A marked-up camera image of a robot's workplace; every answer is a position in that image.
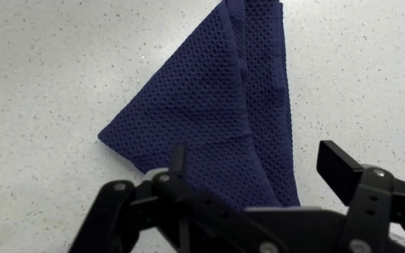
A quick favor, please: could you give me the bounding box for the dark blue towel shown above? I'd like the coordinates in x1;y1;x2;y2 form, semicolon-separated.
97;0;301;210

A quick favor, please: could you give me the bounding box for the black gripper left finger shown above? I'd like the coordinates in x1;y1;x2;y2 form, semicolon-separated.
67;144;260;253

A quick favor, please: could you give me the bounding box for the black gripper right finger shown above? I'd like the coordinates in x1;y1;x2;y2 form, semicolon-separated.
316;140;405;253

